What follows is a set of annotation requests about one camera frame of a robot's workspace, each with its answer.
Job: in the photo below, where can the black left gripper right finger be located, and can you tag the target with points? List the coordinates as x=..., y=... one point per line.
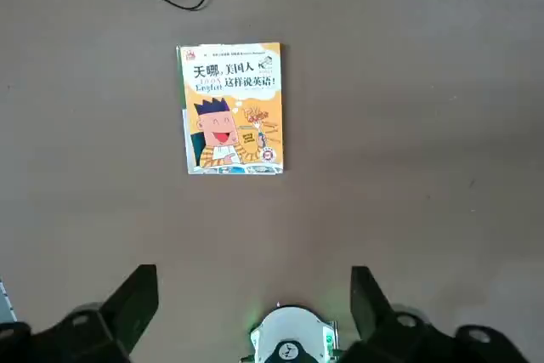
x=382, y=337

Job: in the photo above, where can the orange illustrated book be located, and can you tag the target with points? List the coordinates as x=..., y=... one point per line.
x=234, y=112

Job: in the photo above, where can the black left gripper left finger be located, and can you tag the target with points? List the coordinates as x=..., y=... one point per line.
x=106, y=324

